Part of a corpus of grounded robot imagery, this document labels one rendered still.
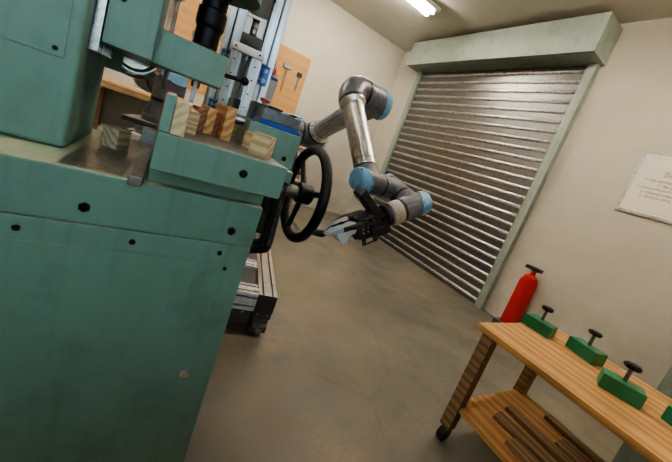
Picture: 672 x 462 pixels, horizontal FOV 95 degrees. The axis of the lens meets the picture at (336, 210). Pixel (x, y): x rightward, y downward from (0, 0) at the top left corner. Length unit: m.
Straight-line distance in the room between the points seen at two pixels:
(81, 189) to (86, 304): 0.21
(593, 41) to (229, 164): 3.17
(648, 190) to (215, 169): 2.97
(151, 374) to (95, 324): 0.16
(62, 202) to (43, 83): 0.21
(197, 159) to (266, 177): 0.11
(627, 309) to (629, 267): 0.30
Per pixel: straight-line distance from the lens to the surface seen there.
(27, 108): 0.74
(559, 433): 1.83
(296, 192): 0.88
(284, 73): 4.34
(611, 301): 3.11
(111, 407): 0.87
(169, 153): 0.54
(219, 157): 0.54
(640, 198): 3.13
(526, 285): 3.11
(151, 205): 0.63
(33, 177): 0.64
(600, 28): 3.46
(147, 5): 0.76
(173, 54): 0.79
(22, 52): 0.74
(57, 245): 0.67
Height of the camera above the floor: 0.96
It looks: 10 degrees down
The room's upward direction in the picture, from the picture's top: 20 degrees clockwise
